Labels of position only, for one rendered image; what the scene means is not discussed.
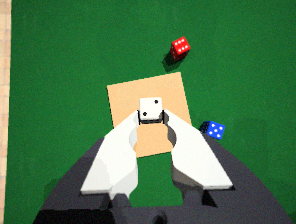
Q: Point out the peach flat mat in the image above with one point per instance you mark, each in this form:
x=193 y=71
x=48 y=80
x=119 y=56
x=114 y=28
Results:
x=124 y=100

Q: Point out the red die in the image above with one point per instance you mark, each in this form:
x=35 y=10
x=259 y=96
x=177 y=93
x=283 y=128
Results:
x=179 y=48

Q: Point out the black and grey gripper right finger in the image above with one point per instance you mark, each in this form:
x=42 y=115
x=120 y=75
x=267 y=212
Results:
x=200 y=163

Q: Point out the blue die with white pips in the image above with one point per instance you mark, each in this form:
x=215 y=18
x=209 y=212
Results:
x=213 y=129

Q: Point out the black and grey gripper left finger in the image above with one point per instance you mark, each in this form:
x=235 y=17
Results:
x=108 y=167

